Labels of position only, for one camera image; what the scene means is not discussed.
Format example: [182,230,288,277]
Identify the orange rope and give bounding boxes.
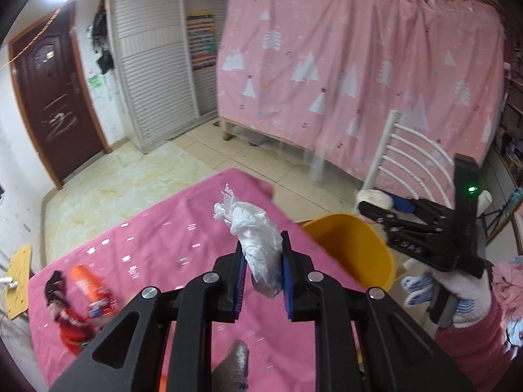
[0,7,63,70]

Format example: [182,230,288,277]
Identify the white metal chair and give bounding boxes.
[363,109,464,213]

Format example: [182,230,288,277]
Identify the red wrapper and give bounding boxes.
[55,306,107,356]

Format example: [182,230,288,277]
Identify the hanging black bags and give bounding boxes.
[91,0,115,75]

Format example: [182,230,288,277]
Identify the orange snack packet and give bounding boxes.
[67,265,117,319]

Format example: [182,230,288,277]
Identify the brown door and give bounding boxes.
[8,2,111,190]

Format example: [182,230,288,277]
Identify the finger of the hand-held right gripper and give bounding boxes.
[378,221,456,271]
[357,198,455,233]

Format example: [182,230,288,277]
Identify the colourful grid wall poster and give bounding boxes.
[186,12,217,72]

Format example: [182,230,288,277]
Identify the cluttered shelf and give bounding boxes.
[490,49,523,197]

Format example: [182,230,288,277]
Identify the person's left hand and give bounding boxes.
[212,340,250,392]

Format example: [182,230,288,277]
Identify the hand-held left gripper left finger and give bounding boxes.
[49,241,250,392]

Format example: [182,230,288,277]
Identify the person's right forearm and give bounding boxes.
[433,290,519,381]

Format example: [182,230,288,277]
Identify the person's right hand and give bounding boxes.
[402,267,497,329]

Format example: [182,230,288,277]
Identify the white tissue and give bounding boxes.
[212,184,284,298]

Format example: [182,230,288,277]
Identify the yellow wooden board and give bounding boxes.
[6,244,33,320]

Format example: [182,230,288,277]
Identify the blue cloth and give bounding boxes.
[390,194,418,215]

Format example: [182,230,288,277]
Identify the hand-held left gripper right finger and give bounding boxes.
[281,231,477,392]

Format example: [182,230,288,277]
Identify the yellow plastic bucket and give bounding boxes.
[300,213,397,288]

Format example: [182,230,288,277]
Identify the pink printed bed curtain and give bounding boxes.
[216,0,507,197]

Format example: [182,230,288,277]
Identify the white louvered wardrobe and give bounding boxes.
[107,0,229,155]

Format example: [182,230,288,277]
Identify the white cloth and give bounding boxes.
[355,189,395,214]

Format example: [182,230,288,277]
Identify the pink tablecloth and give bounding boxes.
[28,167,368,392]

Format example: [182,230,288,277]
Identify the pile of pink clothes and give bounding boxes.
[492,253,523,350]

